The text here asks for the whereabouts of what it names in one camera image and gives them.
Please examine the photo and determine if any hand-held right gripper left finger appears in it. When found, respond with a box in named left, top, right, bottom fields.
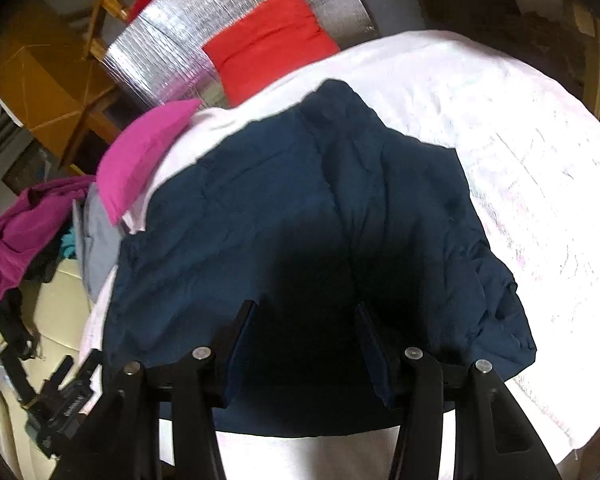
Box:
left=50, top=300, right=258, bottom=480

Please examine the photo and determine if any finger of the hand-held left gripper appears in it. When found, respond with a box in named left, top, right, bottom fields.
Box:
left=42, top=352, right=103, bottom=401

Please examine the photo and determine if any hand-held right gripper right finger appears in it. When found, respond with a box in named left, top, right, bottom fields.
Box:
left=355, top=302, right=563, bottom=480

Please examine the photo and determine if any navy zip jacket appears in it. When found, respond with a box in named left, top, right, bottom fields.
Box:
left=102, top=78, right=538, bottom=438

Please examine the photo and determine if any cream sofa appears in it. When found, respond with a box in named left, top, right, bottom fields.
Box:
left=0, top=260, right=96, bottom=480

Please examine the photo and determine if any black garment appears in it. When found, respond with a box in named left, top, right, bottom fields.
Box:
left=0, top=285, right=46, bottom=411

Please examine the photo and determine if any teal garment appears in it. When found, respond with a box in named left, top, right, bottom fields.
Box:
left=57, top=227, right=81, bottom=261

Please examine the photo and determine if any grey garment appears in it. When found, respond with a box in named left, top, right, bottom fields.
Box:
left=72, top=187, right=131, bottom=306

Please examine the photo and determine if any magenta garment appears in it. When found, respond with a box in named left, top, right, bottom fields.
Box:
left=0, top=176, right=98, bottom=311

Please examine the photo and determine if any pink pillow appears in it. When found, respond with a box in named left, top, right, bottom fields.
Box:
left=96, top=99, right=203, bottom=226

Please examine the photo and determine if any white bed sheet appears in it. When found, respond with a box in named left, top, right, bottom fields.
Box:
left=77, top=30, right=600, bottom=480

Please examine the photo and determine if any wooden pillar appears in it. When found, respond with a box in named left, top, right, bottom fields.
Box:
left=0, top=10, right=121, bottom=151

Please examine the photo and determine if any red pillow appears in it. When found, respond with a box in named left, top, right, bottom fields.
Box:
left=202, top=0, right=342, bottom=108

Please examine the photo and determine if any silver foil wrapped box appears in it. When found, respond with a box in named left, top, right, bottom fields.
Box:
left=105, top=0, right=376, bottom=111

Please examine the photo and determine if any wooden stair railing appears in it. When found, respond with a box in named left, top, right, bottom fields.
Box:
left=82, top=0, right=136, bottom=61

